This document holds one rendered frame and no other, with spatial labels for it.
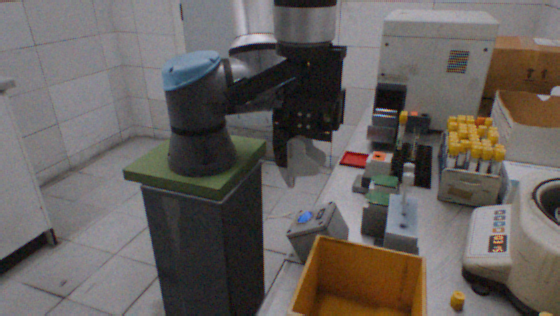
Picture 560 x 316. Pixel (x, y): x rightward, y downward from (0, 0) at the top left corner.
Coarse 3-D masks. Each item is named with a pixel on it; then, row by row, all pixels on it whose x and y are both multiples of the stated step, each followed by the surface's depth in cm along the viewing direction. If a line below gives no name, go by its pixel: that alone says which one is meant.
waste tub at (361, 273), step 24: (336, 240) 47; (312, 264) 45; (336, 264) 49; (360, 264) 48; (384, 264) 46; (408, 264) 45; (312, 288) 48; (336, 288) 51; (360, 288) 49; (384, 288) 48; (408, 288) 47; (288, 312) 37; (312, 312) 48; (336, 312) 48; (360, 312) 48; (384, 312) 49; (408, 312) 48
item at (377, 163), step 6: (372, 156) 75; (378, 156) 75; (384, 156) 74; (390, 156) 74; (366, 162) 74; (372, 162) 73; (378, 162) 73; (384, 162) 72; (390, 162) 72; (366, 168) 74; (372, 168) 74; (378, 168) 73; (384, 168) 73; (390, 168) 74; (366, 174) 75; (372, 174) 74; (384, 174) 73
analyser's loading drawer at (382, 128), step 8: (376, 112) 102; (384, 112) 101; (392, 112) 101; (376, 120) 98; (384, 120) 97; (392, 120) 97; (368, 128) 94; (376, 128) 93; (384, 128) 93; (392, 128) 92; (368, 136) 95; (376, 136) 94; (384, 136) 94; (392, 136) 93
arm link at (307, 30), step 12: (276, 12) 43; (288, 12) 42; (300, 12) 41; (312, 12) 41; (324, 12) 42; (276, 24) 44; (288, 24) 42; (300, 24) 42; (312, 24) 42; (324, 24) 42; (276, 36) 44; (288, 36) 43; (300, 36) 42; (312, 36) 42; (324, 36) 43
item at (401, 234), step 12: (396, 204) 55; (408, 204) 55; (396, 216) 52; (408, 216) 52; (396, 228) 49; (408, 228) 49; (384, 240) 52; (396, 240) 49; (408, 240) 48; (408, 252) 49
